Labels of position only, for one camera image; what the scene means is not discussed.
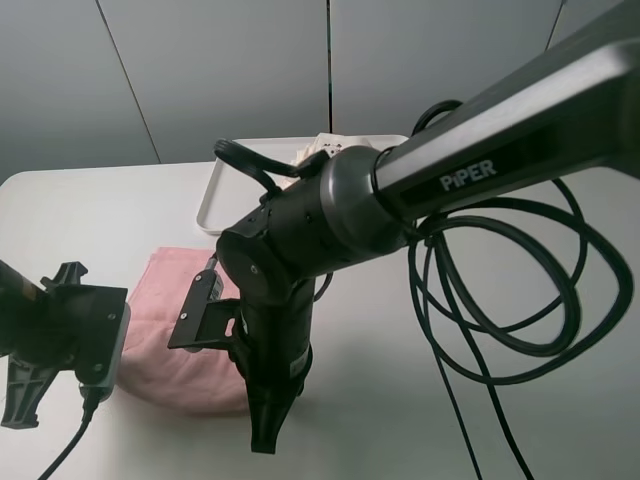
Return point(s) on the cream white terry towel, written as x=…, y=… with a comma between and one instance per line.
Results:
x=320, y=150

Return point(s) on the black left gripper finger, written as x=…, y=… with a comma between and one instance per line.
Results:
x=26, y=386

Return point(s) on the black right wrist camera bracket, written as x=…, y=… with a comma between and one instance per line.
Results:
x=205, y=320

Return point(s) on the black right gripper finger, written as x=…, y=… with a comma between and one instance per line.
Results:
x=269, y=407

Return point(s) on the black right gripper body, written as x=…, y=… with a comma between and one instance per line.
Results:
x=271, y=343

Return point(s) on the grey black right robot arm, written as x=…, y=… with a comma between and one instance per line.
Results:
x=576, y=106

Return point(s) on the pink terry towel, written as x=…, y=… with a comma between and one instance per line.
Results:
x=205, y=383

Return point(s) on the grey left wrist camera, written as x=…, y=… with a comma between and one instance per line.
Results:
x=105, y=387

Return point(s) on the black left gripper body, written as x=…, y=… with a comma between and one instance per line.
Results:
x=62, y=322

